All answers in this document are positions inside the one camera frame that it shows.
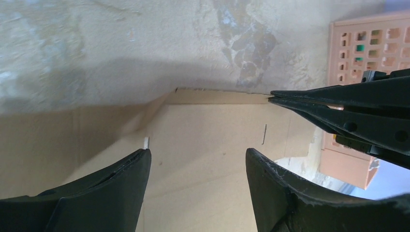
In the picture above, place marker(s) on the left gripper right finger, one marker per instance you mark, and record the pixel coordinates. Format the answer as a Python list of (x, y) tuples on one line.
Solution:
[(285, 202)]

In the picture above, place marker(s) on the green item in organizer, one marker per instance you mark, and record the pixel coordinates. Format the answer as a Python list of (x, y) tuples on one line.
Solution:
[(359, 52)]

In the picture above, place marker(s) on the brown cardboard box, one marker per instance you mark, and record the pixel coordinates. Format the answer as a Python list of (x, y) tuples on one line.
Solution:
[(198, 140)]

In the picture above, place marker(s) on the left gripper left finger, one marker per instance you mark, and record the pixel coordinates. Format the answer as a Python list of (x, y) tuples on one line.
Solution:
[(108, 200)]

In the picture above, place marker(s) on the orange plastic file organizer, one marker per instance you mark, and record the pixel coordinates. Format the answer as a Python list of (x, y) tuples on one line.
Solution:
[(378, 43)]

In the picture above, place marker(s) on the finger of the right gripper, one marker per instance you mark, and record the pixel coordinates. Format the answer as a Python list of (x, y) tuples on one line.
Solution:
[(391, 136), (387, 94)]

